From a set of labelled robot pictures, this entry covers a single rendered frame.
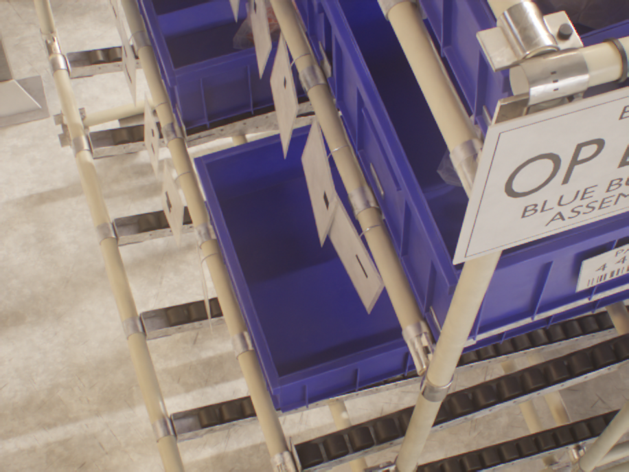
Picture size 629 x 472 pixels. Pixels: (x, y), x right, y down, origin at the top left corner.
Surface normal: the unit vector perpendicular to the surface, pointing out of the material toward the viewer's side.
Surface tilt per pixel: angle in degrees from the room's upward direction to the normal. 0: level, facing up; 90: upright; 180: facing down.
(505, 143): 90
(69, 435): 0
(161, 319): 11
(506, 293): 90
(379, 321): 3
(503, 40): 0
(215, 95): 90
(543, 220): 90
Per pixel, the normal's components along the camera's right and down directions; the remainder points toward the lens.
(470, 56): -0.94, 0.32
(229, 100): 0.33, 0.84
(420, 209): -0.02, -0.44
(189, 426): 0.22, -0.51
